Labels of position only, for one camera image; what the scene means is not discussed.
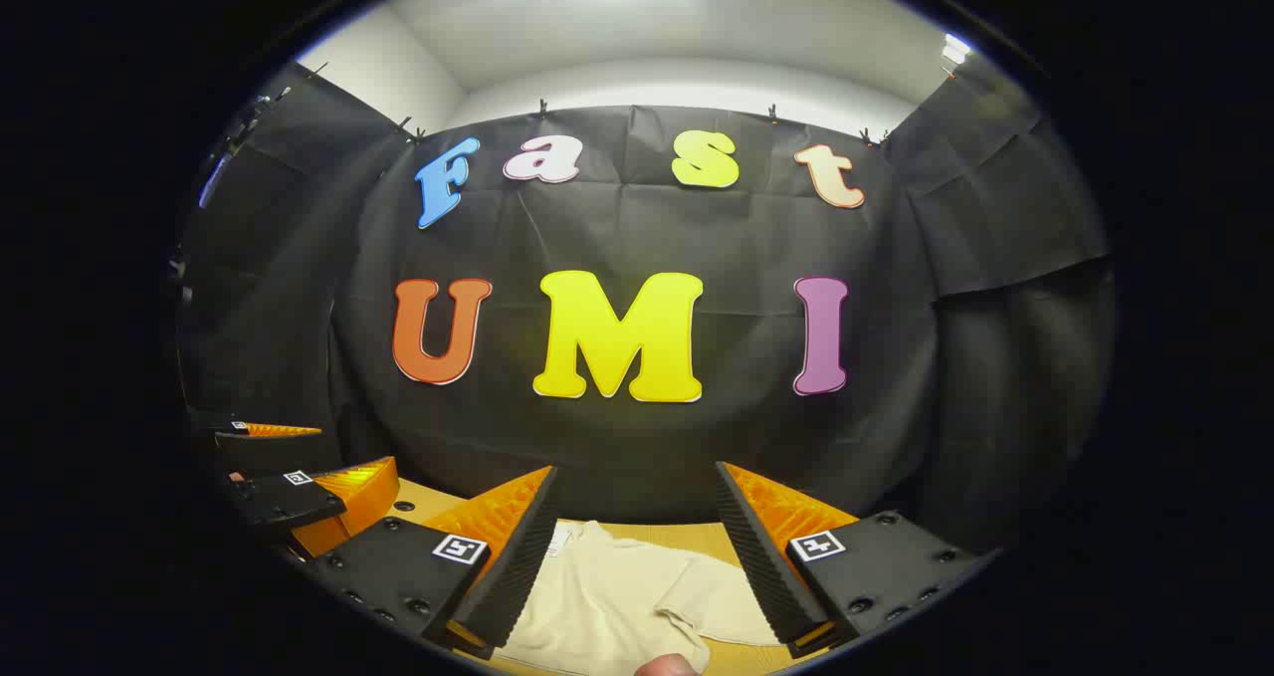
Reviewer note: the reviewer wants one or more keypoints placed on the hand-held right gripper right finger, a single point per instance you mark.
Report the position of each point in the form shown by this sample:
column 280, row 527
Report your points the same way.
column 761, row 566

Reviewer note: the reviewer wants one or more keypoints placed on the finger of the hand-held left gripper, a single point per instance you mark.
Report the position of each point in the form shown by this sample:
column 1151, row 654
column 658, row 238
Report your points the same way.
column 284, row 502
column 279, row 452

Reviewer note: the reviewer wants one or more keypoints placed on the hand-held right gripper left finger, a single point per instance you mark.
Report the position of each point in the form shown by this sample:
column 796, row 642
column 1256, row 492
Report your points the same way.
column 518, row 566

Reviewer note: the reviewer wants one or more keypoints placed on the cream white garment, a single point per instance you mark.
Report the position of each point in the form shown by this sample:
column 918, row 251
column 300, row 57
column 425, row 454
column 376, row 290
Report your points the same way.
column 617, row 596

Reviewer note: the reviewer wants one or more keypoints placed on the black backdrop cloth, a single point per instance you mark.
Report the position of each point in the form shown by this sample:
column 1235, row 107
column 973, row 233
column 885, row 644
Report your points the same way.
column 637, row 447

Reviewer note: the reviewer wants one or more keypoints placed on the ceiling light panel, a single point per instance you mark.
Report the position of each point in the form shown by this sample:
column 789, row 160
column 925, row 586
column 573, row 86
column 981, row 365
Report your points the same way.
column 955, row 49

